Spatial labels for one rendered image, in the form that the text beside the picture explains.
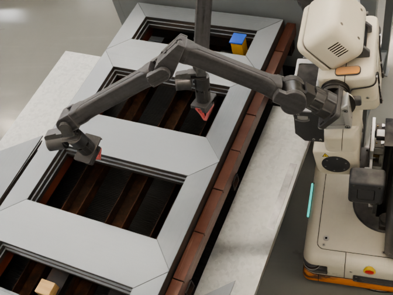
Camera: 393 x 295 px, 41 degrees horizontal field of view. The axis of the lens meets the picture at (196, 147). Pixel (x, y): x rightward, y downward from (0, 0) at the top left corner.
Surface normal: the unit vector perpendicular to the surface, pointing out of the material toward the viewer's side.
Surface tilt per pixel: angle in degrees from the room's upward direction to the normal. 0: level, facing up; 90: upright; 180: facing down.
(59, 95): 0
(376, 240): 0
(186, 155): 1
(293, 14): 90
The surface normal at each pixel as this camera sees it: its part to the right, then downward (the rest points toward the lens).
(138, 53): -0.19, -0.58
